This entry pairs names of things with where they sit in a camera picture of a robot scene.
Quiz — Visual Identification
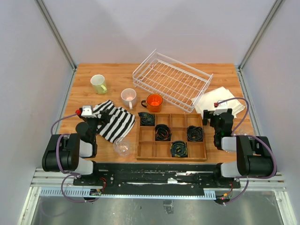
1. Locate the pink white mug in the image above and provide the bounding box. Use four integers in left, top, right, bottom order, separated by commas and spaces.
120, 88, 137, 110

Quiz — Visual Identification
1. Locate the yellow-green mug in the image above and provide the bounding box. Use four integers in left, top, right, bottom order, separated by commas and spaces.
90, 75, 107, 95

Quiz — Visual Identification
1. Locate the orange enamel mug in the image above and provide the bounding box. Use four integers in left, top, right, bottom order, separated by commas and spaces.
141, 94, 163, 113

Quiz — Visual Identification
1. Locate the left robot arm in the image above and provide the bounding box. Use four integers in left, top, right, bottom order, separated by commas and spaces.
42, 105, 111, 186

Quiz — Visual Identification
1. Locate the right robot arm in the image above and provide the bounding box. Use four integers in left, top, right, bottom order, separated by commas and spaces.
202, 109, 277, 188

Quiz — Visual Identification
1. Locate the cream folded cloth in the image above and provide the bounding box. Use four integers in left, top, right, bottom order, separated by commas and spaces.
195, 87, 245, 118

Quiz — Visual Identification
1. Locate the clear plastic cup right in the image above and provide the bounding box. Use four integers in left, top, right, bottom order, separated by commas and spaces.
230, 124, 254, 138

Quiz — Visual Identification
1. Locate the clear plastic cup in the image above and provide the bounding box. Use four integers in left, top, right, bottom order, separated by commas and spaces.
113, 137, 131, 157
230, 124, 254, 138

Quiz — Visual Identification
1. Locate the black white striped cloth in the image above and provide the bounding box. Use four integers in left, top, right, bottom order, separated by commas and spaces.
93, 100, 135, 143

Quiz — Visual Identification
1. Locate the rolled belt right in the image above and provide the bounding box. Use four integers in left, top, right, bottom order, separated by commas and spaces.
187, 126, 203, 142

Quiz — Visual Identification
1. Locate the rolled belt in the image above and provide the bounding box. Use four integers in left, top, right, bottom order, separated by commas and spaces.
138, 112, 155, 127
187, 126, 203, 142
170, 141, 188, 158
155, 124, 172, 141

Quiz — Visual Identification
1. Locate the clear plastic cup left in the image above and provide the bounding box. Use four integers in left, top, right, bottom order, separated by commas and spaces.
113, 137, 131, 157

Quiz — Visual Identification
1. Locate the rolled belt top left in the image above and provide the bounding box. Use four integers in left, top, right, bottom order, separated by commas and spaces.
138, 112, 155, 127

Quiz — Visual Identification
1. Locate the rolled belt bottom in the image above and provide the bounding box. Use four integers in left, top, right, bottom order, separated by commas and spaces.
170, 141, 188, 158

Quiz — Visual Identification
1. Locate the rolled belt middle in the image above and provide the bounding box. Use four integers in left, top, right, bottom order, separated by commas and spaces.
155, 124, 172, 141

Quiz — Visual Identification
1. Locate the wooden compartment tray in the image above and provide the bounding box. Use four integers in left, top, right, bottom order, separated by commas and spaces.
136, 113, 207, 162

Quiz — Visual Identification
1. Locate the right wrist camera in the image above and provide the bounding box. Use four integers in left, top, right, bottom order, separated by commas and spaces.
213, 101, 228, 115

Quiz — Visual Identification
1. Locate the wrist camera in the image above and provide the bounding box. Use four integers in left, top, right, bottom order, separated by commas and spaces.
213, 101, 228, 115
75, 105, 94, 118

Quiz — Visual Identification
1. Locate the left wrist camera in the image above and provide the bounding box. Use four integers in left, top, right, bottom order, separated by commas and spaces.
75, 105, 94, 118

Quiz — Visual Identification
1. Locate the white wire dish rack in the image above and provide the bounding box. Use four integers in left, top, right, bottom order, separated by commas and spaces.
132, 50, 213, 113

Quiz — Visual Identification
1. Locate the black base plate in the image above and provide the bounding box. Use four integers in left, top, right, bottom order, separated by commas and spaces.
73, 163, 240, 196

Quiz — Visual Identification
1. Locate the aluminium rail frame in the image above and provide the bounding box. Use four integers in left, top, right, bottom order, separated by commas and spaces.
18, 163, 297, 225

